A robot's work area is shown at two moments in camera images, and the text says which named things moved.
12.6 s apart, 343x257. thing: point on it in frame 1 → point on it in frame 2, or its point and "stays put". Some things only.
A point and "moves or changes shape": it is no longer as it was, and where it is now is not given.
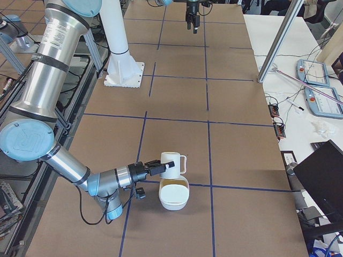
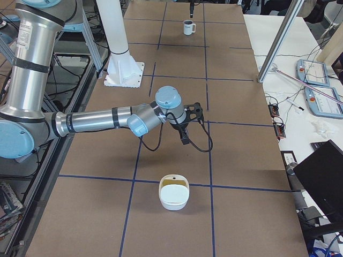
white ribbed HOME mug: x=172 y=172 moves or changes shape
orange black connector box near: x=280 y=129 stays put
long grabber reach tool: x=274 y=69 stays put
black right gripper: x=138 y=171 → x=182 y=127
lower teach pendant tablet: x=322 y=104 stays put
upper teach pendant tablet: x=312 y=72 stays put
